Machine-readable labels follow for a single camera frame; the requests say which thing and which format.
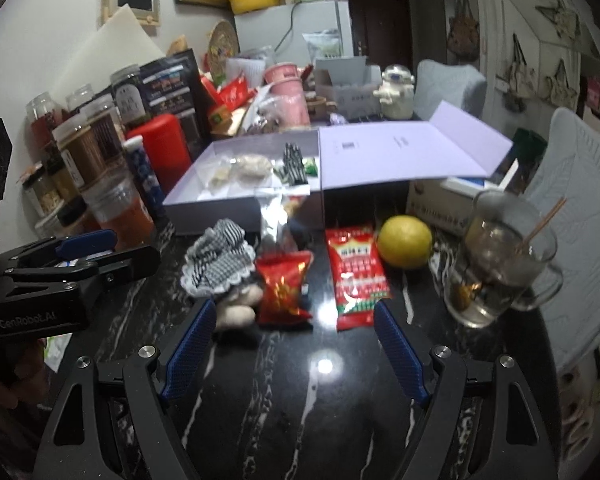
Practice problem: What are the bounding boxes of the canvas tote bag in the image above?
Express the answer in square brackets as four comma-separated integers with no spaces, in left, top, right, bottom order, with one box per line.
[545,57,581,106]
[500,32,536,106]

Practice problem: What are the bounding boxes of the small light blue quilted chair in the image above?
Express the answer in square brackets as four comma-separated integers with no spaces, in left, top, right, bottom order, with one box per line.
[412,59,487,121]

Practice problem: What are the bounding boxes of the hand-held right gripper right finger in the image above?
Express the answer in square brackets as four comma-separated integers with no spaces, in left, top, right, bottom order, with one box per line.
[373,301,566,480]

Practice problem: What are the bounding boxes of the white medicine carton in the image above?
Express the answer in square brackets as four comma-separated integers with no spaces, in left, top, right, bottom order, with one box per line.
[406,177,486,233]

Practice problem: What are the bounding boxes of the lavender gift box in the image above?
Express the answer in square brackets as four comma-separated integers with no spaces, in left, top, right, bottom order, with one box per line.
[162,100,514,236]

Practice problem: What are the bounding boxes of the black kettle cord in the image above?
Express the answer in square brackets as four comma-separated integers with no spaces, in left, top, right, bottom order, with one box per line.
[275,2,301,56]

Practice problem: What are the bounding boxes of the wall intercom panel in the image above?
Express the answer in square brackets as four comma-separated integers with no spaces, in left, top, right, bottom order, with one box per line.
[99,0,161,36]

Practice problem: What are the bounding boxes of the green white paper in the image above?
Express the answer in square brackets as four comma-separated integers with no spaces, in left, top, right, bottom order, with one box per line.
[44,335,73,376]

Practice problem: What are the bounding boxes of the black snack bag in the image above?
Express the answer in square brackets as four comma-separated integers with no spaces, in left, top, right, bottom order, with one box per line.
[140,49,206,161]

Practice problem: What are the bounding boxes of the green yellow packet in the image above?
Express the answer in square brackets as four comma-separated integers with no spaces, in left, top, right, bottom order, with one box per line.
[207,105,233,133]

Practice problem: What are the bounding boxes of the dark wooden door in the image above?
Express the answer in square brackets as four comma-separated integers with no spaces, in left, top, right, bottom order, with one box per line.
[347,0,412,66]

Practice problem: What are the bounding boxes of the white refrigerator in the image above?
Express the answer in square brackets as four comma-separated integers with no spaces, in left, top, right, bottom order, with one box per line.
[233,0,353,61]

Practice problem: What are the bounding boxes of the open white cardboard box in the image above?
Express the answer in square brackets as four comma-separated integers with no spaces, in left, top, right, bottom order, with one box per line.
[314,55,386,118]

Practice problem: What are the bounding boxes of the green white pouch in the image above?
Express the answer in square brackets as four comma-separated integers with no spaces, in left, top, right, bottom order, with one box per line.
[301,30,343,58]

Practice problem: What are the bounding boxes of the clear jar with silver lid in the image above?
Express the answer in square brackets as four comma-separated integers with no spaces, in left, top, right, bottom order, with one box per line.
[66,84,96,116]

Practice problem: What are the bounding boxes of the silver clear snack packet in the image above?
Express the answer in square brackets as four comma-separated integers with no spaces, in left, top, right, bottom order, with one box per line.
[255,187,311,251]

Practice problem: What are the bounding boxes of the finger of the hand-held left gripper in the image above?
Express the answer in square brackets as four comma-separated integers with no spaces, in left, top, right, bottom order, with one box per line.
[5,245,162,311]
[0,229,118,271]

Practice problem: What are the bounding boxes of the pink cup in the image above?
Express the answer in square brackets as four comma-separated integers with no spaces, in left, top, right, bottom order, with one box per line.
[264,62,312,128]

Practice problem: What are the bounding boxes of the black white checked cloth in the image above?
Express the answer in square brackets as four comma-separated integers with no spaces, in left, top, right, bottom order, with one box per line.
[280,142,309,186]
[182,218,256,296]

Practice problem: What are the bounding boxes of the green bag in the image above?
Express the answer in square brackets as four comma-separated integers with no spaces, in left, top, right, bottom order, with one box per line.
[510,129,548,181]

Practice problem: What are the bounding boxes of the small red gold snack packet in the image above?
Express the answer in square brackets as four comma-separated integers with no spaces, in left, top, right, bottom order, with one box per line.
[255,251,315,328]

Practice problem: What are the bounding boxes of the brown tote bag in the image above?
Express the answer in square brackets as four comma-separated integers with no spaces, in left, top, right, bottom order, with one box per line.
[447,0,481,63]

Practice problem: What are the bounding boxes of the person's left hand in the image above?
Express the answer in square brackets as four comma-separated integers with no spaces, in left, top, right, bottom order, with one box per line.
[0,339,47,413]

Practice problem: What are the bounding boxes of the white foam board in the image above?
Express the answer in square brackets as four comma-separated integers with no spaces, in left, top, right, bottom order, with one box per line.
[55,4,167,106]

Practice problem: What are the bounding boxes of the pink plush slipper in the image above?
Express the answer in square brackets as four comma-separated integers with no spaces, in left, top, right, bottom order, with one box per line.
[567,400,600,441]
[560,367,588,401]

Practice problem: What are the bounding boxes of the large light blue quilted chair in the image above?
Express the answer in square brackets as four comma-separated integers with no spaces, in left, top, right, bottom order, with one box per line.
[522,107,600,376]

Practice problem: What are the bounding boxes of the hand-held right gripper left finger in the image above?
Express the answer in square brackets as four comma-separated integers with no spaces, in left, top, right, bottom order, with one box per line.
[37,299,217,480]

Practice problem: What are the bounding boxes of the crumpled clear plastic bag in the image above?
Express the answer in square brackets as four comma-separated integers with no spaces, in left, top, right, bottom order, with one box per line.
[245,92,291,133]

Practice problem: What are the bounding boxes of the yellow lemon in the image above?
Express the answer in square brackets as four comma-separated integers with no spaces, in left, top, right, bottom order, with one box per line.
[376,215,433,271]

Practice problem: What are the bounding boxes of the woven round fan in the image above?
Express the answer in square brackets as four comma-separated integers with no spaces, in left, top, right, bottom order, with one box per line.
[206,20,240,78]

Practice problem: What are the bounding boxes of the blue tablet tube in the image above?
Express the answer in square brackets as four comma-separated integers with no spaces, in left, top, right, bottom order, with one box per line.
[122,140,168,221]

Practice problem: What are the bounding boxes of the jar of red dried fruit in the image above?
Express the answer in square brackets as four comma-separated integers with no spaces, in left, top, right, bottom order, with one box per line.
[26,91,63,148]

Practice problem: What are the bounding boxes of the white house-shaped cabinet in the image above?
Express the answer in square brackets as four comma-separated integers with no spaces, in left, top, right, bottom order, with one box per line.
[480,0,600,111]

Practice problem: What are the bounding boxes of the white paper sheet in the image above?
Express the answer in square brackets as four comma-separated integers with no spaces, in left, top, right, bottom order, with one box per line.
[227,57,266,86]

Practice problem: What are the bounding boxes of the clear bag of white pieces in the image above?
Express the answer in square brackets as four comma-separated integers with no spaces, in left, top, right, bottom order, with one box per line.
[230,155,273,186]

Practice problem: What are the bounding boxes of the small jar of nuts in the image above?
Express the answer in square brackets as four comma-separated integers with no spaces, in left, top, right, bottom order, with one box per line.
[22,165,66,216]

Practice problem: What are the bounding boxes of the long red snack packet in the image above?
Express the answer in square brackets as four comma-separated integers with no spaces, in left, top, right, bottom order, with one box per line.
[325,225,393,332]

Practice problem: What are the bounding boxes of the beige plush item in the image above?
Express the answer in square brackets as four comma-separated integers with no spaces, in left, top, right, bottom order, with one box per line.
[215,275,267,333]

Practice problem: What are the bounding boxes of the thin stirring stick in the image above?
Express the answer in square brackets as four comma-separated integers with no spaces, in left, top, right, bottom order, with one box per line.
[517,197,568,256]

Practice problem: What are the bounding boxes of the glass mug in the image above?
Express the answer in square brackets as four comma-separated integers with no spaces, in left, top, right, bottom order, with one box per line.
[442,190,565,330]

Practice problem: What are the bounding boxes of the jar of brown powder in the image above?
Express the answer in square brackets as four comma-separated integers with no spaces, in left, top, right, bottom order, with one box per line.
[52,122,106,191]

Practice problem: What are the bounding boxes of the red canister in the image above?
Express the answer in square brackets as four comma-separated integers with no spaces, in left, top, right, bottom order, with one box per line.
[126,114,193,196]

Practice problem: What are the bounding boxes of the blue white flat box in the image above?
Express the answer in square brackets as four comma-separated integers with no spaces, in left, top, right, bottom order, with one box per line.
[440,157,521,193]

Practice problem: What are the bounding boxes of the brown mug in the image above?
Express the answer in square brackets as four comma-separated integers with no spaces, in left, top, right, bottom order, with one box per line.
[307,95,338,121]

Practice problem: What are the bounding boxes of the jar of dark food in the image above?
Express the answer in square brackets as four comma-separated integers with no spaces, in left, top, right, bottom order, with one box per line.
[80,100,126,161]

